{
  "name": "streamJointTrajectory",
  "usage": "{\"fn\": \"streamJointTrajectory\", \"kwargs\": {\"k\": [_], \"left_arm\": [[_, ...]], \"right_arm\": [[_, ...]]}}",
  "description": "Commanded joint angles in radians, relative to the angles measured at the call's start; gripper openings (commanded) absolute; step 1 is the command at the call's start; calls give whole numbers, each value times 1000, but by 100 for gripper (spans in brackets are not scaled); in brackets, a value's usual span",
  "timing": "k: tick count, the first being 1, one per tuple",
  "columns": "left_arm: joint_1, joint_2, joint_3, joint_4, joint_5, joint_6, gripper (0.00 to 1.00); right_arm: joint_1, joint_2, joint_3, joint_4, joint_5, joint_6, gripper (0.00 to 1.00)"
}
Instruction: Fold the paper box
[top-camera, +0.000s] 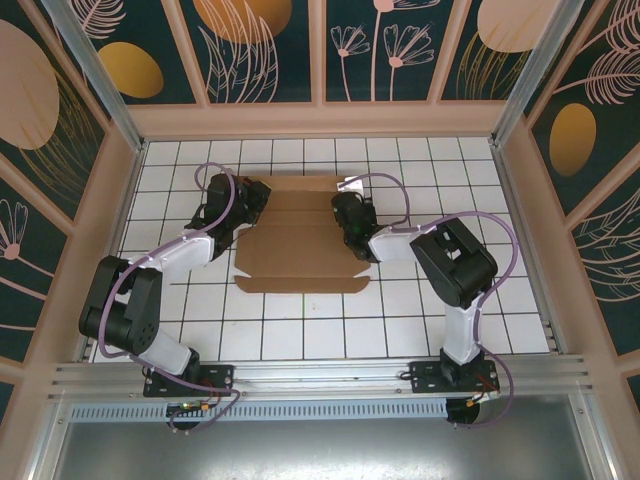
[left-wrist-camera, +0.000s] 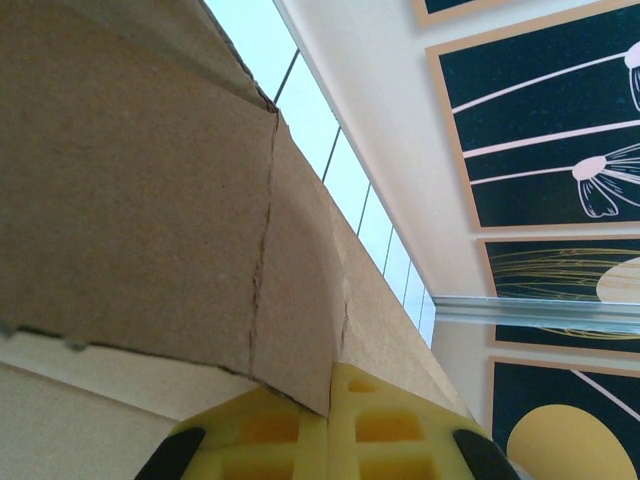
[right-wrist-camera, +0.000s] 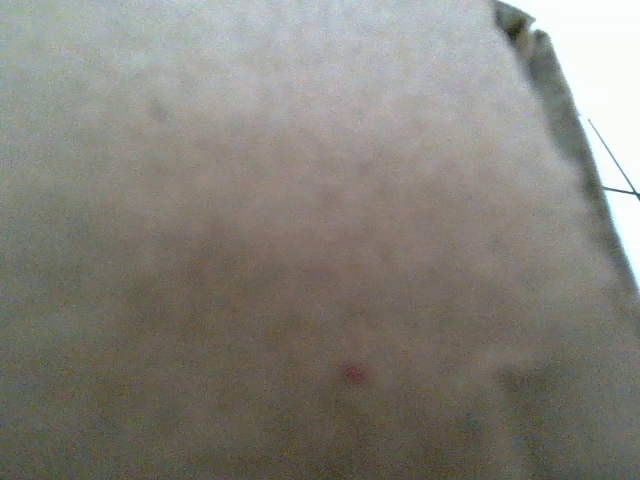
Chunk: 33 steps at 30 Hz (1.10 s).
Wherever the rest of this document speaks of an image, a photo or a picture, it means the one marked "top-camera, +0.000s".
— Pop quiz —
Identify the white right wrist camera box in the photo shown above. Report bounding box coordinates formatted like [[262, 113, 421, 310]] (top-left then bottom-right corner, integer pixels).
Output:
[[336, 177, 367, 197]]

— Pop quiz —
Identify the grey slotted cable duct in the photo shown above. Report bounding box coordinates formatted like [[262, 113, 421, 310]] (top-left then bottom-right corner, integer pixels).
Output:
[[67, 398, 450, 423]]

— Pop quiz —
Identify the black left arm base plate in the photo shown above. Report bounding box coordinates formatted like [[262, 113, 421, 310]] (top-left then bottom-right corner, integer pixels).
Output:
[[143, 363, 236, 399]]

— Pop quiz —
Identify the aluminium mounting rail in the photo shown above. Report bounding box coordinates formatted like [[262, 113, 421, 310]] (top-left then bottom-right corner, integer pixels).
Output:
[[47, 354, 594, 401]]

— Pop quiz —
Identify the brown cardboard box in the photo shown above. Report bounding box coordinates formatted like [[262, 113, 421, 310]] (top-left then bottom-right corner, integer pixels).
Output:
[[230, 174, 374, 296]]

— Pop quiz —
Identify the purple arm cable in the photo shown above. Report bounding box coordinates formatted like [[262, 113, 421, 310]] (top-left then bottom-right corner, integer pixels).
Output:
[[344, 172, 519, 431], [97, 162, 245, 435]]

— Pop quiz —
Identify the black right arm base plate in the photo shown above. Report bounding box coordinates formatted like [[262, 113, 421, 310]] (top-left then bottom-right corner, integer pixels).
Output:
[[408, 360, 501, 399]]

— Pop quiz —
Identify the aluminium table side rail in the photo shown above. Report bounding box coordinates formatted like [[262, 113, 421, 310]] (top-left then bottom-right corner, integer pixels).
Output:
[[74, 141, 147, 362], [489, 142, 565, 354]]

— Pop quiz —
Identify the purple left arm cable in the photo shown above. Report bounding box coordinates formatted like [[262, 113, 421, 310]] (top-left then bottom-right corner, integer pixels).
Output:
[[97, 162, 245, 435]]

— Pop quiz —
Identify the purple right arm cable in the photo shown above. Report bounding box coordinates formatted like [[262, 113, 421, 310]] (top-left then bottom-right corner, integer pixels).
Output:
[[344, 172, 519, 431]]

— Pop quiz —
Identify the aluminium frame post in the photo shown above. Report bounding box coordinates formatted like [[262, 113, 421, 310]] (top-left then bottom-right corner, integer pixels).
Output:
[[488, 0, 589, 149], [41, 0, 147, 154]]

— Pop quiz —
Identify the grey metal sheet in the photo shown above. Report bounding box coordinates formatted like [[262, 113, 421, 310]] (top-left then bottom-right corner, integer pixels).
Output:
[[29, 394, 619, 480]]

